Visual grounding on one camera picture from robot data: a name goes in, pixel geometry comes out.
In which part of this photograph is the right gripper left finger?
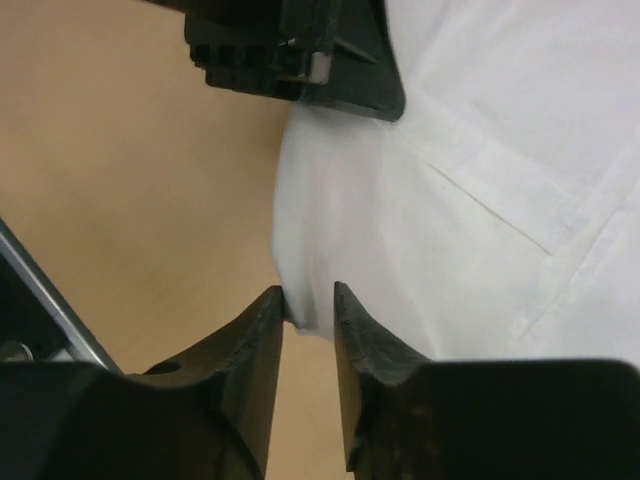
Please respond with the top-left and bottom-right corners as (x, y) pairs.
(1, 286), (284, 479)

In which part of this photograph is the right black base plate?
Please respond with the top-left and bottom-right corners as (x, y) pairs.
(1, 254), (73, 363)

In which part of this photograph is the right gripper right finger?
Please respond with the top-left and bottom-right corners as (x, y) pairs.
(334, 282), (639, 479)

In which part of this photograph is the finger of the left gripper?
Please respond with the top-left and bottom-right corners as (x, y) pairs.
(162, 0), (405, 122)

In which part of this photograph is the white long sleeve shirt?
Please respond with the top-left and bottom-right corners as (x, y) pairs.
(272, 1), (639, 363)

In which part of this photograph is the aluminium front rail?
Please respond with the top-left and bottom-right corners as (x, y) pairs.
(1, 222), (121, 373)

